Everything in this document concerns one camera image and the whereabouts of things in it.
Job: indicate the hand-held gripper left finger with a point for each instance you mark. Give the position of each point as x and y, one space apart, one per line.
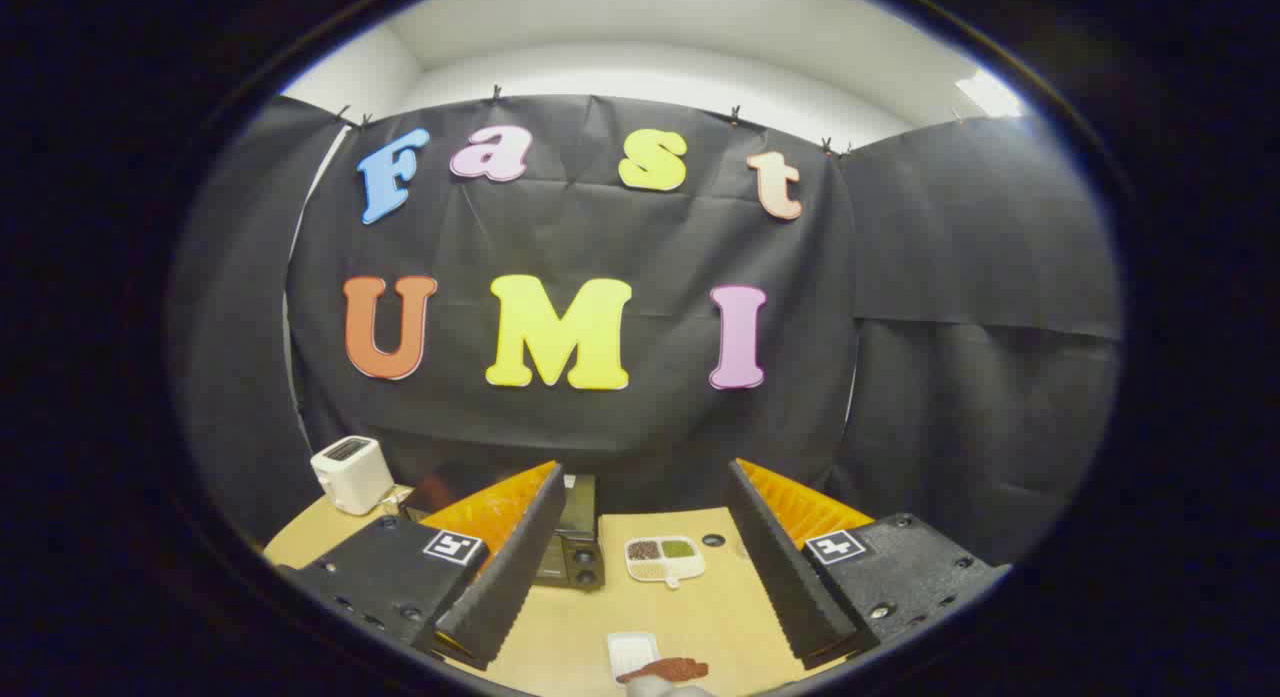
520 557

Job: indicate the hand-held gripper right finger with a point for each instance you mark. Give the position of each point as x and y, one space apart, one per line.
780 557

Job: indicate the black toaster oven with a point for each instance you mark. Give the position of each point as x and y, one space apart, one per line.
578 552

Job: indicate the red meat slice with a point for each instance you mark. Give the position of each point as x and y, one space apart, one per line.
670 669

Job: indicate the white toaster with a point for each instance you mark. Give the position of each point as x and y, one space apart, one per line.
350 472

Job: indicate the white divided dish of grains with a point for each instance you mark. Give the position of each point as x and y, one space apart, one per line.
664 560

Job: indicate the white rectangular tray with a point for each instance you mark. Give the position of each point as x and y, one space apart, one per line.
630 649

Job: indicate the ceiling light panel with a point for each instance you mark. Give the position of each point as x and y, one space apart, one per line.
988 94

